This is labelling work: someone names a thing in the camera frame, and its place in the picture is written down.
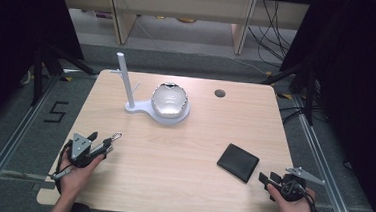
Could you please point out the person's right hand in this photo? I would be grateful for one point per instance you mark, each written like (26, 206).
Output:
(291, 210)

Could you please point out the white stand with tray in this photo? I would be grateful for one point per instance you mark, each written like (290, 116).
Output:
(127, 88)

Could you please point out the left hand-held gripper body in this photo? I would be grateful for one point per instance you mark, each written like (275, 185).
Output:
(80, 150)

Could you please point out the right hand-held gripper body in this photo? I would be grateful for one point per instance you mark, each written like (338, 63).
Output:
(293, 188)

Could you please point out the black curtain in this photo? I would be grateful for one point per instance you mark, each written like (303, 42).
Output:
(10, 40)
(357, 97)

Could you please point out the black leather wallet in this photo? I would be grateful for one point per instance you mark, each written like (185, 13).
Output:
(238, 162)

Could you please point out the light wooden desk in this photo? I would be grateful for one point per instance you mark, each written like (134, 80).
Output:
(183, 5)

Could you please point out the black metal stand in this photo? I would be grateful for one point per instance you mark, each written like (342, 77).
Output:
(45, 62)
(306, 84)

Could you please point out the person's left hand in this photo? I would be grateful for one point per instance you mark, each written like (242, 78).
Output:
(76, 178)

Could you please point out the aluminium floor rail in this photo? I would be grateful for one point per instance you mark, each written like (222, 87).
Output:
(324, 175)
(9, 140)

